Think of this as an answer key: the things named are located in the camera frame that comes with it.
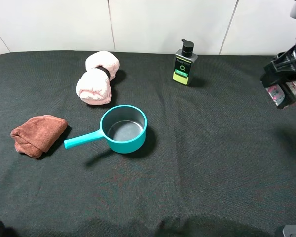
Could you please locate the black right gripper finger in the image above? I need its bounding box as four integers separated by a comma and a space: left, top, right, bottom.
260, 63, 289, 87

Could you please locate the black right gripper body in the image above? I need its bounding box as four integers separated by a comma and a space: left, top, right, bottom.
272, 42, 296, 81

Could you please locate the black box red label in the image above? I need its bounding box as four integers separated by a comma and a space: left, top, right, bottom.
266, 81, 296, 109

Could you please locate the folded brown cloth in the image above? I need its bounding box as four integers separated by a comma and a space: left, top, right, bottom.
10, 115, 68, 159

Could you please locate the black tablecloth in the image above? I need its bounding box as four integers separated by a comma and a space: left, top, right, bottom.
0, 51, 296, 237

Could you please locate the black band on towel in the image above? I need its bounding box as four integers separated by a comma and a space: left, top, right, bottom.
96, 66, 111, 80

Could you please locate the teal saucepan with handle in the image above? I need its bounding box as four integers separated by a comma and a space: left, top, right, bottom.
64, 105, 148, 154

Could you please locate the rolled pink towel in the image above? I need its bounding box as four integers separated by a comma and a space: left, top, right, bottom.
76, 51, 120, 105

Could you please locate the grey object bottom right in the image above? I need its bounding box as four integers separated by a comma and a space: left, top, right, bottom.
275, 225, 296, 237

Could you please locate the grey green pump bottle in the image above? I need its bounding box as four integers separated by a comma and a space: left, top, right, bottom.
172, 39, 198, 86

